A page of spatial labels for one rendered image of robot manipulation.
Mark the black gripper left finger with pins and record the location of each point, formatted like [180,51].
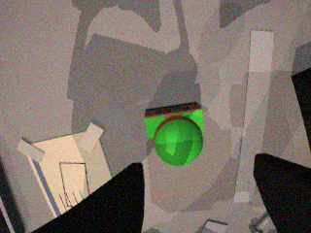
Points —
[115,207]

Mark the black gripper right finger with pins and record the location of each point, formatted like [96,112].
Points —
[285,188]

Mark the grey flat bar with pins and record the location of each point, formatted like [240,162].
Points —
[256,104]

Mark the cream inspection card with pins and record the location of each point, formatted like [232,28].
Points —
[68,168]

